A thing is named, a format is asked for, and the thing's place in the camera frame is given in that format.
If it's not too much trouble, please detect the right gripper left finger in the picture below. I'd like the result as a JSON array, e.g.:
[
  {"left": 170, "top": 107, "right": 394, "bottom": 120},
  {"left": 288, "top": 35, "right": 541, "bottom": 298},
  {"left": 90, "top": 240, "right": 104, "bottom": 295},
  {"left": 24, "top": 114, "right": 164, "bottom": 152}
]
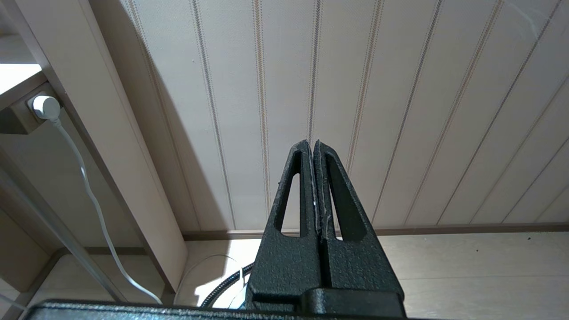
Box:
[{"left": 245, "top": 140, "right": 322, "bottom": 310}]

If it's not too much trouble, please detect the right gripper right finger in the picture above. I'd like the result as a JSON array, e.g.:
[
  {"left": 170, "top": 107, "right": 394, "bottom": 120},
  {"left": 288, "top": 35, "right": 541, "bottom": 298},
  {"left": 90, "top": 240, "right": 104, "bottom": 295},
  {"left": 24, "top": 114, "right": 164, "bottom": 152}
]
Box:
[{"left": 313, "top": 140, "right": 405, "bottom": 317}]

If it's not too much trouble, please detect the brown baseboard strip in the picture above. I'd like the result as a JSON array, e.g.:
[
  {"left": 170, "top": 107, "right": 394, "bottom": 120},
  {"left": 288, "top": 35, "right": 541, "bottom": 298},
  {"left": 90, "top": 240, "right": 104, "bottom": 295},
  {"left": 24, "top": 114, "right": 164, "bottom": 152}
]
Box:
[{"left": 182, "top": 222, "right": 569, "bottom": 241}]

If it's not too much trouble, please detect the white power plug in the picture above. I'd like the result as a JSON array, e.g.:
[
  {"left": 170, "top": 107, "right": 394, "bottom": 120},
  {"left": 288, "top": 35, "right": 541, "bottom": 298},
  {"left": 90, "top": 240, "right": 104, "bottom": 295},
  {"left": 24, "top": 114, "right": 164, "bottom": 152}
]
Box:
[{"left": 31, "top": 95, "right": 62, "bottom": 123}]

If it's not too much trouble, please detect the black braided cable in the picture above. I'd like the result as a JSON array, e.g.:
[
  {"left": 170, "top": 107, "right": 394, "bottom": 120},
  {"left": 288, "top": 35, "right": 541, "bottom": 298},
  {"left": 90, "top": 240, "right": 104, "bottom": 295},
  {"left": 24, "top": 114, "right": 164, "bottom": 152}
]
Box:
[{"left": 200, "top": 262, "right": 255, "bottom": 308}]

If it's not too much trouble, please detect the thin white wire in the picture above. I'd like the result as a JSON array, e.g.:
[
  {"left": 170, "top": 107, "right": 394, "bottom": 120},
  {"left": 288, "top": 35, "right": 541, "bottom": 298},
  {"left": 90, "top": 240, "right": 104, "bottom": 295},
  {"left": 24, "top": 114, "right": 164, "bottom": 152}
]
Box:
[{"left": 173, "top": 253, "right": 248, "bottom": 308}]

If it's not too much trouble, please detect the white power cable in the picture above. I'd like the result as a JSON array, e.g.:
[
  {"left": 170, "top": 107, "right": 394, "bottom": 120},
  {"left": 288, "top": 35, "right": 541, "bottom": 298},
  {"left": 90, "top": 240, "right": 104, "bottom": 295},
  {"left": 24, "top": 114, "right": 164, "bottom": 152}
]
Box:
[{"left": 52, "top": 119, "right": 163, "bottom": 305}]

